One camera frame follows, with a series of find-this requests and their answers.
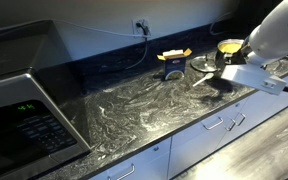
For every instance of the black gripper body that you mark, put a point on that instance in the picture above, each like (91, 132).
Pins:
(242, 55)

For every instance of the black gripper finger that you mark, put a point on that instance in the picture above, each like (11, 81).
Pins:
(229, 59)

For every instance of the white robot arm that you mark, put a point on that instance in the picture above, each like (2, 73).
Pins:
(277, 30)

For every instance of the glass pot lid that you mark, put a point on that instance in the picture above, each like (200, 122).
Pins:
(202, 64)

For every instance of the white plastic spoon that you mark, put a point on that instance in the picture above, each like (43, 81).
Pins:
(206, 77)

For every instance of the small box with yellow flaps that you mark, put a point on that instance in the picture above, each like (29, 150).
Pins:
(174, 66)

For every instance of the round cabinet lock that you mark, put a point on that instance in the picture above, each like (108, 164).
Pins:
(155, 148)

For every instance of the white cabinet front with lock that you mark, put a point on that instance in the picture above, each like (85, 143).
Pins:
(144, 163)

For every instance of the stainless steel microwave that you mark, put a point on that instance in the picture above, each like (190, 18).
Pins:
(34, 100)

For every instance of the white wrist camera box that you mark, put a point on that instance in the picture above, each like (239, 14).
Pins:
(250, 76)

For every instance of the white wall outlet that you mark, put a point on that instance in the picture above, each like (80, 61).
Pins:
(134, 26)

